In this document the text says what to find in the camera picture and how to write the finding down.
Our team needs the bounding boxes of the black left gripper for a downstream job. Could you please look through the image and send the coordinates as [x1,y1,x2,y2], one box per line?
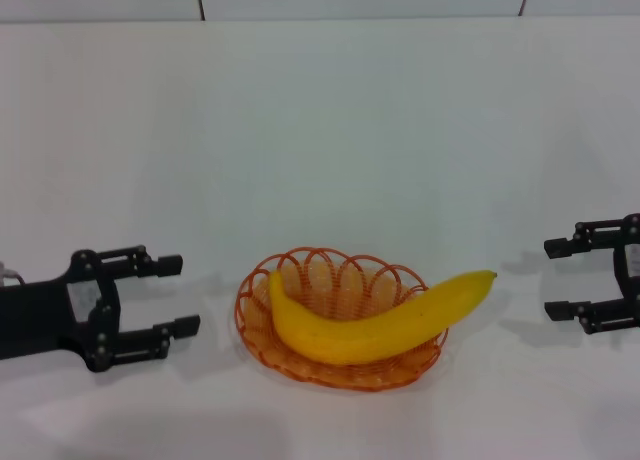
[0,244,202,374]

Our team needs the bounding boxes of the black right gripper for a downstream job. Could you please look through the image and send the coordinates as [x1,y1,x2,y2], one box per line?
[543,213,640,337]

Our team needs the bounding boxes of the yellow banana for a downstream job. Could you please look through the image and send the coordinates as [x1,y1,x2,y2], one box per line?
[268,269,499,367]

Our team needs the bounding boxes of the orange woven plastic basket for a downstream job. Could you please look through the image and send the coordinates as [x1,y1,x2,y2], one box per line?
[233,245,450,393]

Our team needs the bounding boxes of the left gripper connector cable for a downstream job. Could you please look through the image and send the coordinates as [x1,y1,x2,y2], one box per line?
[0,261,25,287]

